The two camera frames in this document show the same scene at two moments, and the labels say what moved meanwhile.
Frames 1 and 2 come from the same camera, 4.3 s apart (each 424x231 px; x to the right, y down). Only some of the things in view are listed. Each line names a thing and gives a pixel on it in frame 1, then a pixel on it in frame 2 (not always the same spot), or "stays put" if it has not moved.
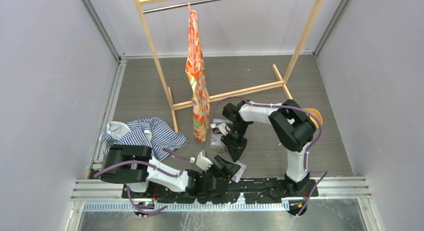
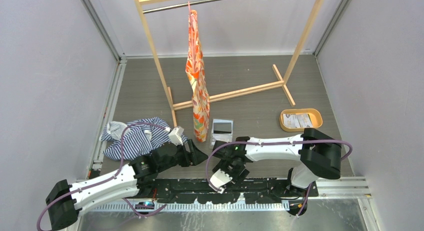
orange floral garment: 195,71 stays put
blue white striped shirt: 153,131 stays put
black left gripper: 228,168 → 195,155
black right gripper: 236,148 → 237,178
